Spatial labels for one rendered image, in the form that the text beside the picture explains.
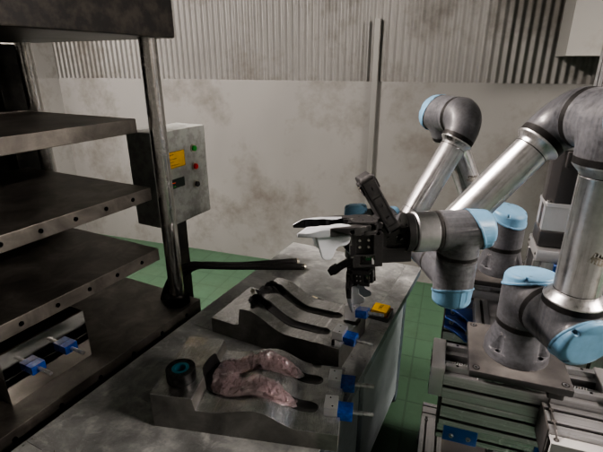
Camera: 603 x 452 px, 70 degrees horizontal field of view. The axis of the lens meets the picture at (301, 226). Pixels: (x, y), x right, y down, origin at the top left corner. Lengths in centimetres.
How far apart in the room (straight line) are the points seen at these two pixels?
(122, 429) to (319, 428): 54
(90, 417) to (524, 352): 116
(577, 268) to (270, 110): 302
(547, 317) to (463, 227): 31
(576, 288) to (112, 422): 119
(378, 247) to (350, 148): 278
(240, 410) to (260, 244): 294
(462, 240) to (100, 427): 106
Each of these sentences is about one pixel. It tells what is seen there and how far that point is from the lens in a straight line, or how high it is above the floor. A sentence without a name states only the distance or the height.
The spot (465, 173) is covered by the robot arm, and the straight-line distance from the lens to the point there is 158.
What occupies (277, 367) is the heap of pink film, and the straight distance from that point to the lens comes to 131.
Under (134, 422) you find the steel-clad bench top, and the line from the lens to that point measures 138.
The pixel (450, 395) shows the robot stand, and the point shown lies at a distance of 126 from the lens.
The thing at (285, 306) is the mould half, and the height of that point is 91.
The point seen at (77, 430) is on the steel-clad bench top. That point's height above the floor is 80.
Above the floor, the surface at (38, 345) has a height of 93.
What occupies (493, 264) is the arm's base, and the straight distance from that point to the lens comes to 161.
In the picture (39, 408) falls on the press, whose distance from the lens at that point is 156.
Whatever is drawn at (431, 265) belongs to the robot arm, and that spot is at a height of 135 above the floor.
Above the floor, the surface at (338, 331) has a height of 92.
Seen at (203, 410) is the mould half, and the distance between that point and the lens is 125.
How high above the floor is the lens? 172
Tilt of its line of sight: 21 degrees down
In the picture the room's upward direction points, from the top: straight up
